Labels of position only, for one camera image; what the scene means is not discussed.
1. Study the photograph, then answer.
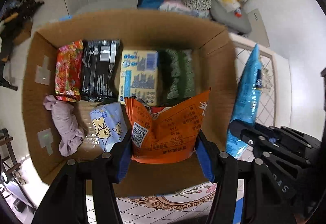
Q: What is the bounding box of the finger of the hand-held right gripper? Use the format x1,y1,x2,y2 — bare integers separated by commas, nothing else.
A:
233,120,310,166
253,122,321,153

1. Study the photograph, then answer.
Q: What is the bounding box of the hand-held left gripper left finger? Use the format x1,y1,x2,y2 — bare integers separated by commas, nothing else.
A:
32,128,133,224

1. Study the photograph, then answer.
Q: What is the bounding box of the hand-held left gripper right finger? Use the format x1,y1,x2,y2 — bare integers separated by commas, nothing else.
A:
196,129,297,224

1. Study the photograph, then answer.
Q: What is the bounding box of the orange snack packet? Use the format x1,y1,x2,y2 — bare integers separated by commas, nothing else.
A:
124,87,212,165

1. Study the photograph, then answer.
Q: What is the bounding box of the blue cartoon tissue pack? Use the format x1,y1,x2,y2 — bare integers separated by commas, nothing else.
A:
89,102,128,152

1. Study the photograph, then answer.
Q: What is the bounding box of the blue snack packet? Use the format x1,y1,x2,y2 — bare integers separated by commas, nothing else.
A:
225,43,263,160

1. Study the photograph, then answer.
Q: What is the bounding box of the purple grey cloth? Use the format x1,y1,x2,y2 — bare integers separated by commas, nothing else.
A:
43,95,86,157

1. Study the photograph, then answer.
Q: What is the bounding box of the green packet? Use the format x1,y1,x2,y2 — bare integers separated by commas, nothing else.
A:
159,48,197,100

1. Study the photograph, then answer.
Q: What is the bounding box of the yellow blue packet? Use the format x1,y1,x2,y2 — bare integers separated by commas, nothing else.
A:
118,49,160,106

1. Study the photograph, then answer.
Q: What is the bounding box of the black snack packet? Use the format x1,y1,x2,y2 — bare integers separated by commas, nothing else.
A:
81,39,122,102

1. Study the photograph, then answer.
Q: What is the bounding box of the red snack packet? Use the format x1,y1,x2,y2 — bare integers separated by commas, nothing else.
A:
54,40,85,103

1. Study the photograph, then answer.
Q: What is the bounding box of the dark wooden chair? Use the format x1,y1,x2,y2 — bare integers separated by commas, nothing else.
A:
0,127,21,182

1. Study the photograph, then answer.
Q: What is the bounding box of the black white patterned cloth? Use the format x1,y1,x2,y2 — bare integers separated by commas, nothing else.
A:
183,0,212,11

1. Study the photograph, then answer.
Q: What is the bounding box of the pink cloth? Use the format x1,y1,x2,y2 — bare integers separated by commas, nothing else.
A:
159,0,212,20

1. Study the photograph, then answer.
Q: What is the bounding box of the small cardboard box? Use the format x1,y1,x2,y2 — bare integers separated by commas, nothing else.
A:
12,25,33,46

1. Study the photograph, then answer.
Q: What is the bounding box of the black folding cart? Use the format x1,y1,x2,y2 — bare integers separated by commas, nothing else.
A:
0,0,44,91

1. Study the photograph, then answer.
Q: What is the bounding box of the white wall panel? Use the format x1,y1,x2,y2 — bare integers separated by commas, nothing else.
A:
247,9,270,47

